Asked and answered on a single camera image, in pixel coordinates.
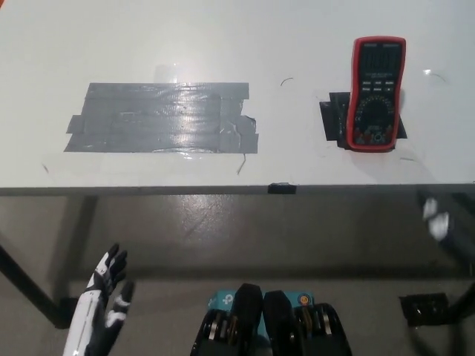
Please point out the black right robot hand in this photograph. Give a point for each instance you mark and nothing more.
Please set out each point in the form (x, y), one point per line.
(438, 222)

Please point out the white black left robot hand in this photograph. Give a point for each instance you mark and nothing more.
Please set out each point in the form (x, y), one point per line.
(91, 308)

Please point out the red digital multimeter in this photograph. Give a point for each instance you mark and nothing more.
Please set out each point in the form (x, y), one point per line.
(375, 92)

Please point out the black teal robot torso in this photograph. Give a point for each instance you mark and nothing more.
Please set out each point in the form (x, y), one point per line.
(274, 326)

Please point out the black table leg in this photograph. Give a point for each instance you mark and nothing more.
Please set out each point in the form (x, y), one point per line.
(29, 285)

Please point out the small black tape strip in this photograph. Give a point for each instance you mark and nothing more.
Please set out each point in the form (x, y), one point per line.
(282, 188)

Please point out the grey duct tape patch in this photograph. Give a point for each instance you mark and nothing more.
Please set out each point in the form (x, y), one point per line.
(148, 118)

